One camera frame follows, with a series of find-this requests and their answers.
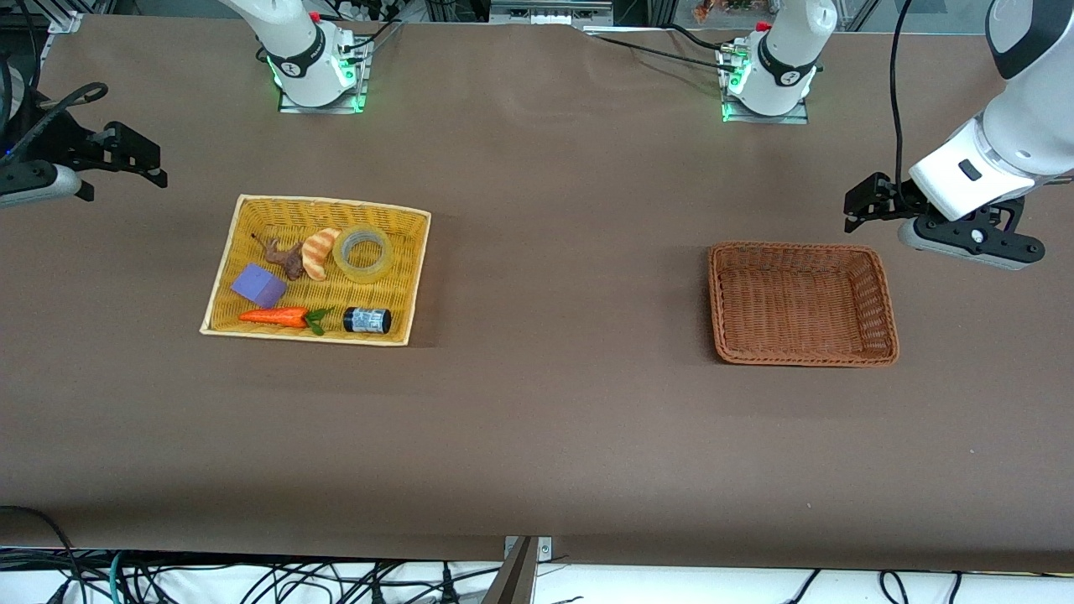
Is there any toy croissant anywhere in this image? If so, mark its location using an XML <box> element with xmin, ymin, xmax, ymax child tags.
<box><xmin>301</xmin><ymin>227</ymin><xmax>343</xmax><ymax>282</ymax></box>

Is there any orange toy carrot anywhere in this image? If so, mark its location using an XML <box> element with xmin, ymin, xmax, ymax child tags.
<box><xmin>238</xmin><ymin>307</ymin><xmax>334</xmax><ymax>336</ymax></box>

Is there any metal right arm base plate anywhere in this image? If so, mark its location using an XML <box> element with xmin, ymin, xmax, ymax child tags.
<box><xmin>277</xmin><ymin>38</ymin><xmax>371</xmax><ymax>114</ymax></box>

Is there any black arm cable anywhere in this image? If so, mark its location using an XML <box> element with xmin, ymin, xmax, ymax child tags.
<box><xmin>0</xmin><ymin>81</ymin><xmax>110</xmax><ymax>162</ymax></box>
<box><xmin>889</xmin><ymin>0</ymin><xmax>917</xmax><ymax>207</ymax></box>

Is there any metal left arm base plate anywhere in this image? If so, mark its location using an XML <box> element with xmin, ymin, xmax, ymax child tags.
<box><xmin>719</xmin><ymin>42</ymin><xmax>811</xmax><ymax>125</ymax></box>

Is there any brown root-shaped toy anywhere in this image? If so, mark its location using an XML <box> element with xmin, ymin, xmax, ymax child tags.
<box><xmin>252</xmin><ymin>233</ymin><xmax>307</xmax><ymax>281</ymax></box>

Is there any small black labelled can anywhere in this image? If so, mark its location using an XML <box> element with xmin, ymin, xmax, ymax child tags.
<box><xmin>342</xmin><ymin>307</ymin><xmax>393</xmax><ymax>335</ymax></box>

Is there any orange background object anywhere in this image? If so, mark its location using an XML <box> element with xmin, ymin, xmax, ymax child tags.
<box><xmin>691</xmin><ymin>0</ymin><xmax>758</xmax><ymax>23</ymax></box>

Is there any grey camera stand pole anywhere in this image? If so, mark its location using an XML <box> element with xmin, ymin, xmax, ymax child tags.
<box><xmin>481</xmin><ymin>537</ymin><xmax>538</xmax><ymax>604</ymax></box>

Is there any long black table cable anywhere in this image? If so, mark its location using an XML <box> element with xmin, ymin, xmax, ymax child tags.
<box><xmin>586</xmin><ymin>32</ymin><xmax>739</xmax><ymax>70</ymax></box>

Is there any short black table cable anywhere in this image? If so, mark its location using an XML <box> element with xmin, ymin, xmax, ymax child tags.
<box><xmin>338</xmin><ymin>18</ymin><xmax>405</xmax><ymax>58</ymax></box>

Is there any grey metal frame box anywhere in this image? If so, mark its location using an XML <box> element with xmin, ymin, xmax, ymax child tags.
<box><xmin>489</xmin><ymin>0</ymin><xmax>615</xmax><ymax>26</ymax></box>

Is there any purple foam cube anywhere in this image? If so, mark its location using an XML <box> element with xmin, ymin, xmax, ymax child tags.
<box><xmin>230</xmin><ymin>263</ymin><xmax>288</xmax><ymax>310</ymax></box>

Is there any yellow wicker basket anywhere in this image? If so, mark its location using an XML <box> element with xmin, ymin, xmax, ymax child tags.
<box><xmin>200</xmin><ymin>195</ymin><xmax>432</xmax><ymax>346</ymax></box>

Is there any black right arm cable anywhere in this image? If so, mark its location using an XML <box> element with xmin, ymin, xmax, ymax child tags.
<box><xmin>0</xmin><ymin>81</ymin><xmax>110</xmax><ymax>162</ymax></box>

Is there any brown wicker basket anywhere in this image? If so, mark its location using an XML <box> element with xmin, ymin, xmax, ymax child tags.
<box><xmin>707</xmin><ymin>242</ymin><xmax>899</xmax><ymax>368</ymax></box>

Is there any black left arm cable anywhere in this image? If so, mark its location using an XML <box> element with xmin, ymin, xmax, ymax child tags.
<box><xmin>889</xmin><ymin>0</ymin><xmax>917</xmax><ymax>207</ymax></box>

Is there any metal table edge bracket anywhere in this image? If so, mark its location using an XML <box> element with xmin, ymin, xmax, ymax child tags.
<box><xmin>503</xmin><ymin>535</ymin><xmax>553</xmax><ymax>561</ymax></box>

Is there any black looped floor cable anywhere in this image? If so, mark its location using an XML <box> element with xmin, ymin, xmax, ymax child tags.
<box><xmin>0</xmin><ymin>505</ymin><xmax>86</xmax><ymax>604</ymax></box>

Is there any clear yellowish tape roll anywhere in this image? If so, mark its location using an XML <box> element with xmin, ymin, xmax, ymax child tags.
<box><xmin>332</xmin><ymin>225</ymin><xmax>395</xmax><ymax>284</ymax></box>

